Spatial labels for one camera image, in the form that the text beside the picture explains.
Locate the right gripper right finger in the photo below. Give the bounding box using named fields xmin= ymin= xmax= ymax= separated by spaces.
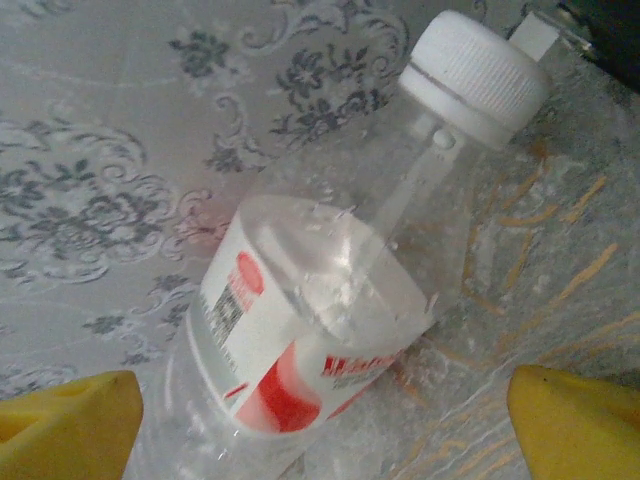
xmin=507 ymin=363 xmax=640 ymax=480

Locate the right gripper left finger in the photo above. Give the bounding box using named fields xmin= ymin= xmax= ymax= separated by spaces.
xmin=0 ymin=369 xmax=145 ymax=480

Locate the black hard case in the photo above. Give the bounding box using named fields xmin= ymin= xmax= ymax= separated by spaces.
xmin=557 ymin=0 xmax=640 ymax=94

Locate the white paper tag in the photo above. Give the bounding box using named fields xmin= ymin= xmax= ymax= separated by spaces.
xmin=508 ymin=13 xmax=557 ymax=62

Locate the white-capped bottle red white label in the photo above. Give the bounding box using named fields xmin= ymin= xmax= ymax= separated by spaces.
xmin=124 ymin=9 xmax=549 ymax=480

